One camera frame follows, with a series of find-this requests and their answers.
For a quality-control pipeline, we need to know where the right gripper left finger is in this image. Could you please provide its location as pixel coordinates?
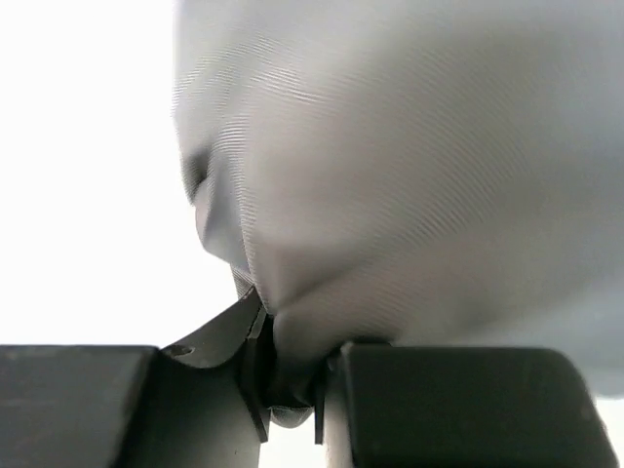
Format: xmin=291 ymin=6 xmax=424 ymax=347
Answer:
xmin=1 ymin=291 xmax=269 ymax=467

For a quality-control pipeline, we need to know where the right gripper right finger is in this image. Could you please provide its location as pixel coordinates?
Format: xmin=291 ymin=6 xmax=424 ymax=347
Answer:
xmin=315 ymin=343 xmax=618 ymax=468

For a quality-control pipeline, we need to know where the grey pleated skirt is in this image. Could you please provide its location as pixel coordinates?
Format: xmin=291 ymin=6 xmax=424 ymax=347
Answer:
xmin=174 ymin=1 xmax=623 ymax=428

